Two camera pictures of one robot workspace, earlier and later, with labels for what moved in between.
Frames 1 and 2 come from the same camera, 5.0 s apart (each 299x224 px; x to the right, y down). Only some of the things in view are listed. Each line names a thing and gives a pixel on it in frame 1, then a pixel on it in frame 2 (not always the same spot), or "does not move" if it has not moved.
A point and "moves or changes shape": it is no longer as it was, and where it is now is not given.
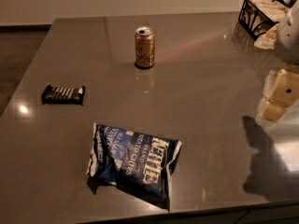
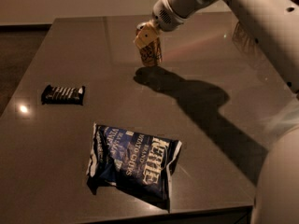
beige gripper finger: [282, 86] -> [146, 35]
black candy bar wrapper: [63, 95] does not move
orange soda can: [145, 46] moves or changes shape
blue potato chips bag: [137, 163] does not move
